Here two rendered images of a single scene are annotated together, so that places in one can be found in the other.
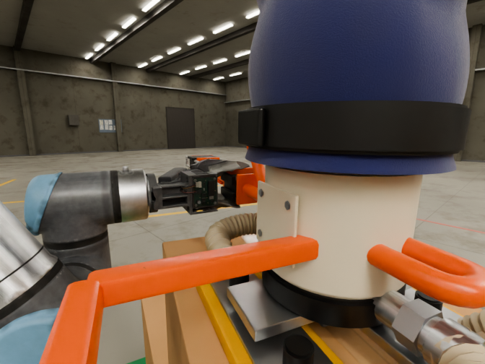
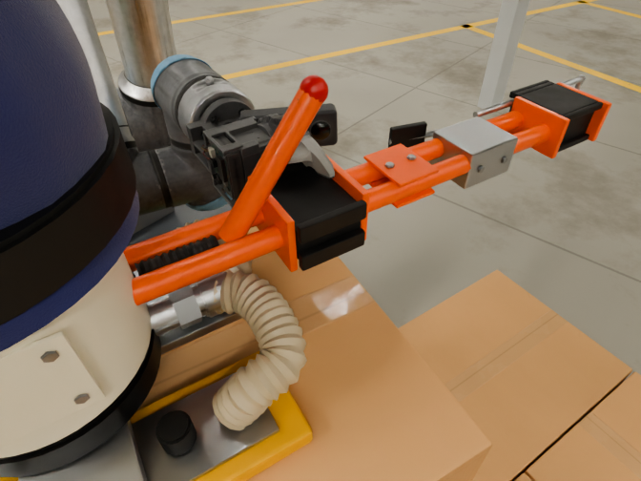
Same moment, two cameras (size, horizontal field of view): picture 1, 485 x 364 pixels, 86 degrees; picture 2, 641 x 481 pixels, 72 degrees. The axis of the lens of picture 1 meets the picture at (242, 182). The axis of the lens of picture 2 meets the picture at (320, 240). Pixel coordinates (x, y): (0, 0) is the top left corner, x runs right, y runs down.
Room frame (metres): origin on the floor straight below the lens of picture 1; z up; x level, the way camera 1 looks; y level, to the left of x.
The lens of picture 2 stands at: (0.51, -0.35, 1.46)
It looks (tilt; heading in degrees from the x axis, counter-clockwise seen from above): 42 degrees down; 83
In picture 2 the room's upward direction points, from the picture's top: 1 degrees counter-clockwise
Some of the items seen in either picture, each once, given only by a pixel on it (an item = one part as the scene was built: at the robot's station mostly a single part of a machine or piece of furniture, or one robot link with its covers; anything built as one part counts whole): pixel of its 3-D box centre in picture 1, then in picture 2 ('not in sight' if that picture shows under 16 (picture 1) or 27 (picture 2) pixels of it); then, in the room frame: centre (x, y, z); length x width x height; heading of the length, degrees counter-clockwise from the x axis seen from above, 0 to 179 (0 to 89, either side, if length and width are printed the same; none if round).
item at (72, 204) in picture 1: (76, 202); (194, 97); (0.41, 0.27, 1.20); 0.12 x 0.09 x 0.10; 117
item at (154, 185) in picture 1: (182, 191); (242, 148); (0.47, 0.11, 1.20); 0.12 x 0.09 x 0.08; 117
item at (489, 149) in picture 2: not in sight; (471, 151); (0.73, 0.08, 1.20); 0.07 x 0.07 x 0.04; 24
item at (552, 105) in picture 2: (205, 163); (555, 118); (0.86, 0.12, 1.20); 0.08 x 0.07 x 0.05; 24
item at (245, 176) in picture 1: (247, 184); (307, 209); (0.54, -0.01, 1.20); 0.10 x 0.08 x 0.06; 114
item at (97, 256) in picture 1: (79, 270); (199, 166); (0.39, 0.27, 1.08); 0.12 x 0.09 x 0.12; 20
